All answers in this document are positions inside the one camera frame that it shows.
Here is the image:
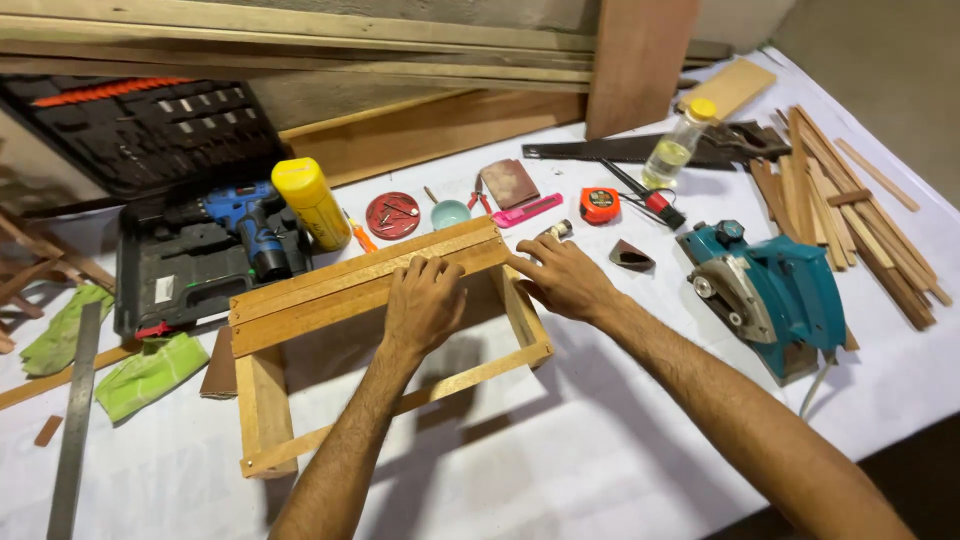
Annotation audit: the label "person's left hand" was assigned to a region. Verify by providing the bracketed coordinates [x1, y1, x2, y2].
[383, 255, 468, 358]

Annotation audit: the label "person's right hand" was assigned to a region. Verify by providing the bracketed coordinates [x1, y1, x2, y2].
[505, 233, 625, 326]

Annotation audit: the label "rectangular wooden frame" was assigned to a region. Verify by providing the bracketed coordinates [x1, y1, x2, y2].
[228, 216, 555, 480]

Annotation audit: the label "small teal bowl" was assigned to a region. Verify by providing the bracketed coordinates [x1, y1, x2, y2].
[429, 198, 473, 232]

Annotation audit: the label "red round lid with screws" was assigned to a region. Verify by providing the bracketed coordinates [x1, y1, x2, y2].
[365, 191, 422, 242]

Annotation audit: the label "orange screwdriver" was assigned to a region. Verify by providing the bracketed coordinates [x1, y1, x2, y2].
[342, 207, 379, 255]

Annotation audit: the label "pink utility knife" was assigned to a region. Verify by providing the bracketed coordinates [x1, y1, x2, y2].
[490, 192, 564, 230]

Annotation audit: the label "yellow cylindrical can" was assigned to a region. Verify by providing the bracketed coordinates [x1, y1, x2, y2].
[270, 156, 354, 253]

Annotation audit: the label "leaning brown wooden board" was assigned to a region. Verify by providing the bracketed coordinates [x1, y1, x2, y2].
[278, 89, 588, 189]

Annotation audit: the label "orange tape measure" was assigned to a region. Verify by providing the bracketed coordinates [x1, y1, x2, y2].
[578, 186, 623, 227]

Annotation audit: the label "folded dark sandpaper piece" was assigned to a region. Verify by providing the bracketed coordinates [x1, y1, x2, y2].
[608, 238, 657, 273]

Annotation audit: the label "white table cloth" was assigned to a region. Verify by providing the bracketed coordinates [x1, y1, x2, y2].
[0, 46, 960, 540]

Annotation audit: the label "black and red brush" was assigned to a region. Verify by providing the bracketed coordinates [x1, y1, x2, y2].
[599, 158, 688, 231]

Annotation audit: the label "stack of long wooden planks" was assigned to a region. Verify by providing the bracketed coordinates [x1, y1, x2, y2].
[0, 0, 738, 96]

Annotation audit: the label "clear bottle with yellow cap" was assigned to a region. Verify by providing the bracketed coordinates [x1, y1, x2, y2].
[641, 97, 718, 191]

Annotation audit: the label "upright reddish wooden plank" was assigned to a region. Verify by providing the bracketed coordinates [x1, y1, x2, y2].
[584, 0, 703, 142]

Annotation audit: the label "green cloth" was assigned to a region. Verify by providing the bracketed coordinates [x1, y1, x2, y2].
[94, 331, 212, 426]
[19, 282, 116, 378]

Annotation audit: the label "open black drill case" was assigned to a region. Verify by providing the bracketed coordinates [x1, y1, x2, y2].
[0, 75, 316, 340]

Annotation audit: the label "teal electric planer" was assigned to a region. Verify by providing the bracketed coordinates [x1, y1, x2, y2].
[675, 219, 849, 388]

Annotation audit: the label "small light wooden board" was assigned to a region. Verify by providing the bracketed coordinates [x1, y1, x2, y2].
[678, 57, 778, 122]

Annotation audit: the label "steel ruler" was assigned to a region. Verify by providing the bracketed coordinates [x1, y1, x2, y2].
[45, 301, 103, 540]

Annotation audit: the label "wooden slatted structure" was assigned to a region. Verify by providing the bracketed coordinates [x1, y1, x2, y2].
[0, 208, 118, 355]

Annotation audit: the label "long thin wooden strip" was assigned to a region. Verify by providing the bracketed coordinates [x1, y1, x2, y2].
[0, 340, 144, 412]

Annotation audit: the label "small brown wood chip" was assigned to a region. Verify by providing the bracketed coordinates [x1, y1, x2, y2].
[33, 414, 66, 450]

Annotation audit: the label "pile of wooden strips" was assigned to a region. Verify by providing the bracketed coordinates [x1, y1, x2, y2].
[748, 104, 954, 333]

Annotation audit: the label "red-handled pliers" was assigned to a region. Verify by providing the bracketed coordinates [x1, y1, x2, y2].
[466, 173, 495, 216]

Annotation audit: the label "blue cordless drill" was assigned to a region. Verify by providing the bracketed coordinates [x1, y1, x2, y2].
[202, 180, 309, 283]

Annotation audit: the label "hand saw with wooden handle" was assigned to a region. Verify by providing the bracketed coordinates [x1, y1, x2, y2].
[522, 119, 793, 173]

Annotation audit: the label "grey power cable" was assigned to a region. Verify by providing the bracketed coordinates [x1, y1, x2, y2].
[798, 351, 839, 421]

